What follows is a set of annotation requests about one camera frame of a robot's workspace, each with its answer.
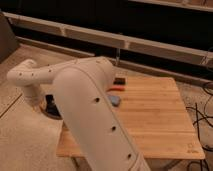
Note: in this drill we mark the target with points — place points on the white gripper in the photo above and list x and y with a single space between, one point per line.
38 103

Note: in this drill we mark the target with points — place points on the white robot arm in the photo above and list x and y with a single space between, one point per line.
79 89

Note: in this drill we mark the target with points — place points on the grey cabinet corner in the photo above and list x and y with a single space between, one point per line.
8 41

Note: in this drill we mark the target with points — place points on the orange marker pen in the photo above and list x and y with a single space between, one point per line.
116 88

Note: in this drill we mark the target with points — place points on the blue sponge block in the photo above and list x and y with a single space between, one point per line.
115 100

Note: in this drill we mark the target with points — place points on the small black box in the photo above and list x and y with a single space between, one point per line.
120 81

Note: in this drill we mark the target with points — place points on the wooden table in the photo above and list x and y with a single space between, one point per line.
155 117

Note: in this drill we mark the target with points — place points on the white shelf rail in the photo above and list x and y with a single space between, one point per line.
138 45

